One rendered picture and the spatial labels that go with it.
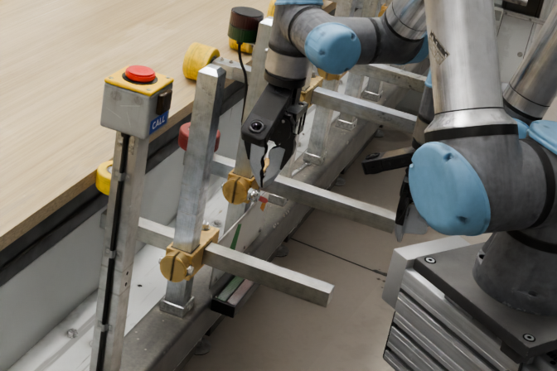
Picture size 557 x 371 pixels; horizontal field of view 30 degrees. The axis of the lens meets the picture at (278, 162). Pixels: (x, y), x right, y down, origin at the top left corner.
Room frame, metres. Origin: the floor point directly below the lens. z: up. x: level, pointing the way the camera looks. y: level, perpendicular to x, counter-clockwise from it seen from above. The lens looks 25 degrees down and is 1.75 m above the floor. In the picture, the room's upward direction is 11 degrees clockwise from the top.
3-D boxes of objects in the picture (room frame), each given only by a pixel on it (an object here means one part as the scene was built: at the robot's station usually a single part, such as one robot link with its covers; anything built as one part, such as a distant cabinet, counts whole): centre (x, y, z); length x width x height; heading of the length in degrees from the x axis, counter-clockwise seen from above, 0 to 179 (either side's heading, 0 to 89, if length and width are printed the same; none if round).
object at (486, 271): (1.25, -0.37, 1.09); 0.15 x 0.15 x 0.10
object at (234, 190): (1.79, 0.05, 0.85); 0.13 x 0.06 x 0.05; 164
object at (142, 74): (1.28, 0.20, 1.22); 0.04 x 0.04 x 0.02
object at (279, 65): (1.64, 0.02, 1.15); 0.08 x 0.08 x 0.05
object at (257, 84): (1.77, 0.06, 0.94); 0.03 x 0.03 x 0.48; 74
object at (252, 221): (1.74, 0.04, 0.75); 0.26 x 0.01 x 0.10; 164
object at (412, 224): (1.70, -0.26, 0.86); 0.06 x 0.03 x 0.09; 74
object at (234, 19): (1.79, 0.10, 1.17); 0.06 x 0.06 x 0.02
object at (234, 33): (1.79, 0.10, 1.14); 0.06 x 0.06 x 0.02
